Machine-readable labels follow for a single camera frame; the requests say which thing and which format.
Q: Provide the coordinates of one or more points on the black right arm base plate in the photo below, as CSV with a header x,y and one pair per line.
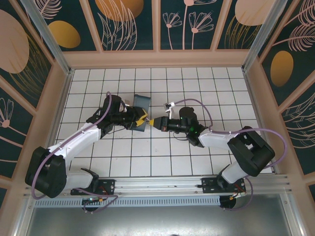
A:
x,y
209,184

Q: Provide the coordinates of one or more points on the starry night painted box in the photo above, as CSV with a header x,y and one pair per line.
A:
x,y
141,103

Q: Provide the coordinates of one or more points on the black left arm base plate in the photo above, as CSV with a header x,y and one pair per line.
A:
x,y
108,185

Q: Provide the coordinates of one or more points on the aluminium corner post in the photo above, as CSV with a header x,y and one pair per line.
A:
x,y
263,34
49,39

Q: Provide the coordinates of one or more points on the grey metal sheet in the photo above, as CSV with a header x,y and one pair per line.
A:
x,y
157,221

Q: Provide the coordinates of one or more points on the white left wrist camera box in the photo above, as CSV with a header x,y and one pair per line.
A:
x,y
127,103

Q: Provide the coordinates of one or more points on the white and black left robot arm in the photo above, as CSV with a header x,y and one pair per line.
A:
x,y
76,137

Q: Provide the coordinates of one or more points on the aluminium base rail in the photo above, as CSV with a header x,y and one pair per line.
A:
x,y
160,184

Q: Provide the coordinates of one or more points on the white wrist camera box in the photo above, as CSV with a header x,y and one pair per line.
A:
x,y
127,103
169,108

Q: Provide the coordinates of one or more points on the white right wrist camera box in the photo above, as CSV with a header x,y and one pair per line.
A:
x,y
169,108

